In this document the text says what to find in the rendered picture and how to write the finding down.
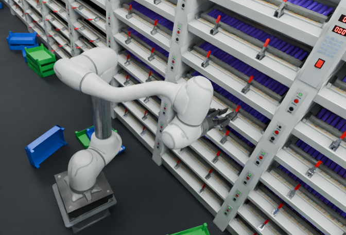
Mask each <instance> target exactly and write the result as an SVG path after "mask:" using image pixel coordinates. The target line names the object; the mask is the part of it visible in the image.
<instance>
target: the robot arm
mask: <svg viewBox="0 0 346 235"><path fill-rule="evenodd" d="M117 63H118V56H117V54H116V52H115V51H114V50H113V49H111V48H108V47H103V46H100V47H95V48H92V49H89V50H87V51H85V52H83V53H82V54H80V55H78V56H75V57H73V58H70V59H68V58H64V59H60V60H58V61H57V62H56V63H55V64H54V72H55V73H56V76H57V77H58V78H59V79H60V80H61V81H62V82H63V83H65V84H66V85H68V86H69V87H71V88H73V89H75V90H77V91H80V92H82V93H85V94H88V95H91V102H92V112H93V121H94V131H95V132H94V133H93V134H92V136H91V141H90V145H89V147H88V148H87V149H86V150H81V151H78V152H77V153H75V154H74V155H73V156H72V157H71V159H70V161H69V164H68V176H66V177H65V178H64V181H65V182H66V184H67V187H68V190H69V192H70V195H71V201H72V202H73V203H74V202H76V201H77V200H79V199H81V198H84V197H85V198H86V200H87V202H91V200H92V198H91V194H94V193H97V192H101V191H102V187H101V186H100V185H99V183H98V181H97V179H96V177H97V176H98V175H99V173H100V172H101V170H102V169H103V168H104V166H106V165H107V164H108V163H109V162H110V161H111V160H112V159H113V158H114V157H115V156H116V155H117V153H118V152H119V151H120V149H121V146H122V139H121V137H120V136H119V135H118V134H117V133H116V132H114V131H113V130H112V126H111V107H110V102H126V101H131V100H135V99H140V98H145V97H149V96H154V95H161V96H164V97H166V98H168V99H169V100H170V101H171V105H172V107H173V108H174V109H175V110H176V111H177V114H176V116H175V118H174V119H173V120H172V122H171V123H170V125H168V126H167V127H166V128H165V129H164V131H163V132H162V141H163V143H164V144H165V145H166V146H167V147H168V148H169V149H171V150H176V149H181V148H184V147H187V146H189V145H190V144H192V143H193V142H195V141H196V140H197V139H198V138H200V137H201V136H203V135H205V134H207V132H208V131H210V130H211V129H215V128H218V129H219V131H221V130H222V129H223V128H224V127H225V126H227V125H228V124H229V123H230V121H231V117H232V116H233V114H234V112H230V113H228V114H226V115H225V117H221V118H214V117H216V116H217V115H218V116H220V115H223V114H225V113H226V112H227V111H228V109H229V108H228V107H227V108H225V109H223V110H222V109H218V110H216V109H215V108H213V109H209V108H210V106H211V103H212V99H213V86H212V84H211V82H210V81H209V80H208V79H207V78H205V77H202V76H195V77H192V78H191V79H189V80H188V82H187V83H185V82H183V83H181V84H174V83H171V82H166V81H152V82H146V83H142V84H137V85H132V86H127V87H113V86H111V85H109V83H110V82H111V80H112V77H113V73H114V70H115V67H116V66H117ZM219 123H222V124H220V125H217V124H219Z"/></svg>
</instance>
